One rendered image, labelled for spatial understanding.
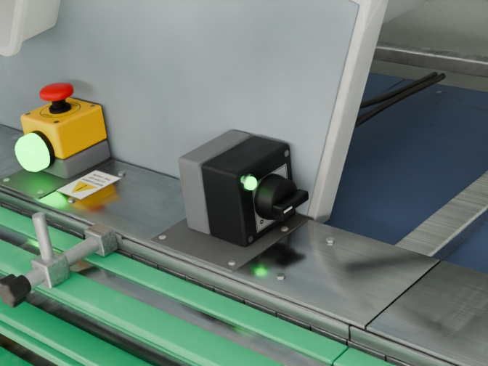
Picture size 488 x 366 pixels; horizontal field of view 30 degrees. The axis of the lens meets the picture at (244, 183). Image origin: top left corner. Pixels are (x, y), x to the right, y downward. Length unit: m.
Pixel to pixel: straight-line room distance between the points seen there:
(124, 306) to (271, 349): 0.16
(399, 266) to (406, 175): 0.22
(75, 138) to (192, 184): 0.23
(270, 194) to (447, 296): 0.19
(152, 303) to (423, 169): 0.36
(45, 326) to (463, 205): 0.45
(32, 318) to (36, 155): 0.19
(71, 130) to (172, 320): 0.33
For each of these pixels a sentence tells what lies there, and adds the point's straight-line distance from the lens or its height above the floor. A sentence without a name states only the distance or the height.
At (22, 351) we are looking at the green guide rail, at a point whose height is 0.92.
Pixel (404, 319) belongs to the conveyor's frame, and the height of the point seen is 0.85.
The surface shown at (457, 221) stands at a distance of 0.91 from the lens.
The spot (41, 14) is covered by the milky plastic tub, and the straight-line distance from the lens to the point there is 1.07.
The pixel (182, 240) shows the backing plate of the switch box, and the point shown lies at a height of 0.85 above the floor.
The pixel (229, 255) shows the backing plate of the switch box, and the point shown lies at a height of 0.85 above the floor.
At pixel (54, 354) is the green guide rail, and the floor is 0.96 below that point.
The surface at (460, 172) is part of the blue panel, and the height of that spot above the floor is 0.56.
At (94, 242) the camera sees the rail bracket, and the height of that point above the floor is 0.90.
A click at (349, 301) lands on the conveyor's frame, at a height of 0.85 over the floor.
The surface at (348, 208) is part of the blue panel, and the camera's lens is 0.97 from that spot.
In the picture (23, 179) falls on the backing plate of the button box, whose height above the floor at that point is 0.85.
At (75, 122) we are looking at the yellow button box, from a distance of 1.06.
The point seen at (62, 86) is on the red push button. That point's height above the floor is 0.79.
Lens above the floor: 1.37
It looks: 40 degrees down
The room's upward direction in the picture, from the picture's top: 121 degrees counter-clockwise
